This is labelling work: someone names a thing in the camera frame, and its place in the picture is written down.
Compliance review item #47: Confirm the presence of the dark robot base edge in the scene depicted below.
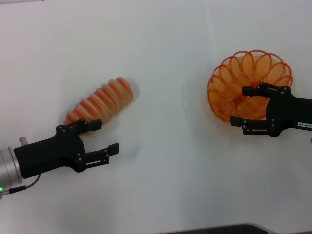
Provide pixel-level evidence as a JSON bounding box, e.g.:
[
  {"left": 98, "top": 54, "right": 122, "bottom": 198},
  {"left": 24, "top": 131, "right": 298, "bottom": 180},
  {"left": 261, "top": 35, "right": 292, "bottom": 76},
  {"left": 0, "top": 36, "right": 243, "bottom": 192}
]
[{"left": 156, "top": 222, "right": 276, "bottom": 234}]

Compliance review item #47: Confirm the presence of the orange wire basket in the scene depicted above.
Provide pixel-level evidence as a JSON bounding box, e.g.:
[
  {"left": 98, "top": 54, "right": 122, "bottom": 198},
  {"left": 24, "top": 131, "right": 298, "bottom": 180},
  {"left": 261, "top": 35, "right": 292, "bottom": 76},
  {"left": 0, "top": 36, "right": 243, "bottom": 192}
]
[{"left": 206, "top": 50, "right": 293, "bottom": 122}]

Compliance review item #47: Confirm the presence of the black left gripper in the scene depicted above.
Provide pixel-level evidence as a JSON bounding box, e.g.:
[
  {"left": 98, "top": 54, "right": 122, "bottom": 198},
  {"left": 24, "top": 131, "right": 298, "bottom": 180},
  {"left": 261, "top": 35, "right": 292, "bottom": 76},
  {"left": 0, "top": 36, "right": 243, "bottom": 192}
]
[{"left": 14, "top": 118, "right": 120, "bottom": 180}]

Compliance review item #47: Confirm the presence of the orange striped bread toy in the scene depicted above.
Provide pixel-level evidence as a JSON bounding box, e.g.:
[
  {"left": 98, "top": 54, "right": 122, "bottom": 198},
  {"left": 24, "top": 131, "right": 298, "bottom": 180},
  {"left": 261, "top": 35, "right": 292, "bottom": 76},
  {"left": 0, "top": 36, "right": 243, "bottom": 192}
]
[{"left": 62, "top": 77, "right": 141, "bottom": 136}]

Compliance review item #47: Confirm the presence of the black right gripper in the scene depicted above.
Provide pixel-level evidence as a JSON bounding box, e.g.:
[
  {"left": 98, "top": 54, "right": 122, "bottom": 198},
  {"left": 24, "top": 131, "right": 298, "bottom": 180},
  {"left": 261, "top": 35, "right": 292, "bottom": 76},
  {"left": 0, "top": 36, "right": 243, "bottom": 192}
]
[{"left": 230, "top": 82, "right": 312, "bottom": 137}]

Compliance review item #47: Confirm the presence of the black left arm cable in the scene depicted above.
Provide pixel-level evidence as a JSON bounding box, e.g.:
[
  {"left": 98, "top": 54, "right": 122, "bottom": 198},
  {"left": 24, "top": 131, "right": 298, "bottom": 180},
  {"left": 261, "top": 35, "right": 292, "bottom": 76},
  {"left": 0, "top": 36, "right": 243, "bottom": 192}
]
[{"left": 8, "top": 174, "right": 41, "bottom": 195}]

